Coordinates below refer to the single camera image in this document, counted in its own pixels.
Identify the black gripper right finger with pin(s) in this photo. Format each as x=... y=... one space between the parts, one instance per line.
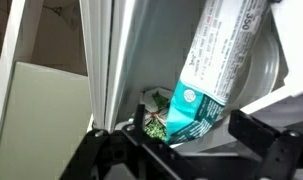
x=284 y=156

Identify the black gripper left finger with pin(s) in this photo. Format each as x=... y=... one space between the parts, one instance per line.
x=117 y=156

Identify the teal and white food packet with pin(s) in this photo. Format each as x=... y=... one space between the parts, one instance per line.
x=217 y=60

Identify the green vegetable packet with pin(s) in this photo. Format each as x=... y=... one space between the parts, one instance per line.
x=156 y=128

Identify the white round plastic container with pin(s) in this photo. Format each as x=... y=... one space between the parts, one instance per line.
x=262 y=70

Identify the white door frame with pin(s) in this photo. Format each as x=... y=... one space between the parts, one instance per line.
x=11 y=50

